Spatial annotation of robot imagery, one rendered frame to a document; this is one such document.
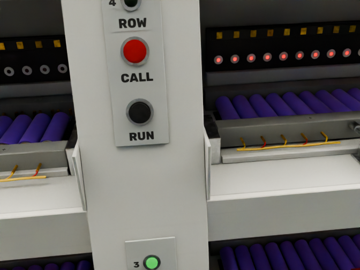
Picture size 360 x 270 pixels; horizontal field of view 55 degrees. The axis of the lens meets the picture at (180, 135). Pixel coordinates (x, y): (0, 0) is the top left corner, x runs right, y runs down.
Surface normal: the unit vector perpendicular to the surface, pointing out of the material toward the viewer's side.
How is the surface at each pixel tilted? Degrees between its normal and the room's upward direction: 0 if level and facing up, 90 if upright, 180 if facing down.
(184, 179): 90
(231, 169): 15
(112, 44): 90
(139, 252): 90
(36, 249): 105
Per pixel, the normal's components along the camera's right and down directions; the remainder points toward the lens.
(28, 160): 0.10, 0.47
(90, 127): 0.09, 0.22
